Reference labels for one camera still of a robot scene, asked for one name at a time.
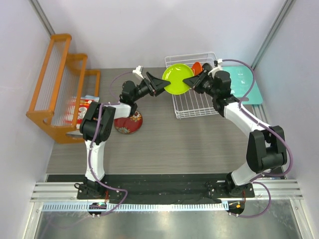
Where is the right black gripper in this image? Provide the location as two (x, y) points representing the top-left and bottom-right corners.
(183, 69), (218, 99)

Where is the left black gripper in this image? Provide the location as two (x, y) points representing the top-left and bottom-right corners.
(132, 72), (169, 102)

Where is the orange plate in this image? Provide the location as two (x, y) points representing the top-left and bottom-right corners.
(191, 62), (203, 76)

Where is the lime green plate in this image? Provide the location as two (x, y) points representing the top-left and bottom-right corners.
(162, 64), (194, 95)

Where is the red floral plate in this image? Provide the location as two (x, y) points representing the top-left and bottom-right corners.
(114, 111), (143, 134)

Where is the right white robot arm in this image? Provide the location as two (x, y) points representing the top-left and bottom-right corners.
(183, 70), (287, 197)

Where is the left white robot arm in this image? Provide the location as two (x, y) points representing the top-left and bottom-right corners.
(74, 72), (170, 199)

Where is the orange wooden shelf rack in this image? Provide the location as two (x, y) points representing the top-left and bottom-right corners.
(26, 33), (101, 144)

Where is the dark brown plate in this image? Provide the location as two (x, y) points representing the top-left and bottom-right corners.
(202, 63), (213, 73)

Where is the teal cutting board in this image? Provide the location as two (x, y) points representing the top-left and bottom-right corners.
(223, 66), (263, 105)

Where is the red snack package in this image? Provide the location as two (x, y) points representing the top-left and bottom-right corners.
(62, 95), (100, 130)

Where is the white wire dish rack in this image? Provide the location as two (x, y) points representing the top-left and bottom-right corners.
(164, 52), (218, 119)

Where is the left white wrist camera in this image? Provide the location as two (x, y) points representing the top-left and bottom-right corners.
(132, 65), (144, 80)

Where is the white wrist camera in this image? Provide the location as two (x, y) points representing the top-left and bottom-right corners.
(208, 58), (223, 78)
(132, 65), (144, 80)

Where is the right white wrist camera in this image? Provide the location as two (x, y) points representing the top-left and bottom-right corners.
(208, 58), (223, 78)

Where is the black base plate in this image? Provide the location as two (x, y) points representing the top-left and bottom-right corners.
(74, 173), (255, 205)

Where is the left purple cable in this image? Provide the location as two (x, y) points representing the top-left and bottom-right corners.
(88, 71), (129, 216)

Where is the white slotted cable duct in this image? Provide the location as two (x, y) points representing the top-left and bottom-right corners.
(42, 201), (229, 212)

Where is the aluminium frame rail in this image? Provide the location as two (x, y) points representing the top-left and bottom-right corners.
(29, 102), (305, 202)

